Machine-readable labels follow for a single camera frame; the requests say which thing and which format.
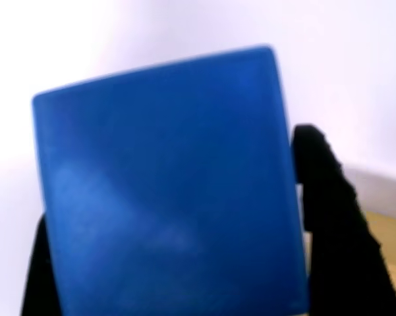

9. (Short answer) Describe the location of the yellow open box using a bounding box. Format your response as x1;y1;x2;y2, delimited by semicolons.
364;210;396;316

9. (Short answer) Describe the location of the blue cube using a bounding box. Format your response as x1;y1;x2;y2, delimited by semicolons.
30;43;310;316

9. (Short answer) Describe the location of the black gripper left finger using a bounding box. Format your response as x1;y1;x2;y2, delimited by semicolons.
18;215;64;316

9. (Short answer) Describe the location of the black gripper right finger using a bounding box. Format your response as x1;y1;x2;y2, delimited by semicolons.
290;123;396;316

